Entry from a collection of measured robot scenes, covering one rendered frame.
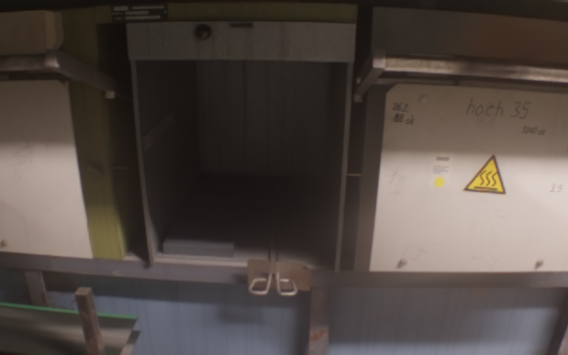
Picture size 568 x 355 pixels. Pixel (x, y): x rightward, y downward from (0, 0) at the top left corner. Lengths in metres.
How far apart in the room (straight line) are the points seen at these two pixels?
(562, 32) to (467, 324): 0.81
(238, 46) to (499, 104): 0.52
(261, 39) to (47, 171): 0.52
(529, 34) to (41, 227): 1.14
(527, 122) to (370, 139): 0.33
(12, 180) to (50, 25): 0.34
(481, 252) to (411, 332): 0.42
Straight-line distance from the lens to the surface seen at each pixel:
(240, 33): 0.97
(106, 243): 1.23
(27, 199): 1.12
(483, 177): 0.99
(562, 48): 1.13
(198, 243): 1.22
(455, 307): 1.38
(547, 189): 1.06
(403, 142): 0.92
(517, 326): 1.49
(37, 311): 1.44
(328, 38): 0.96
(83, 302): 1.07
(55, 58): 0.85
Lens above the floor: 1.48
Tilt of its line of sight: 22 degrees down
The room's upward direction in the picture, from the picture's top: 1 degrees clockwise
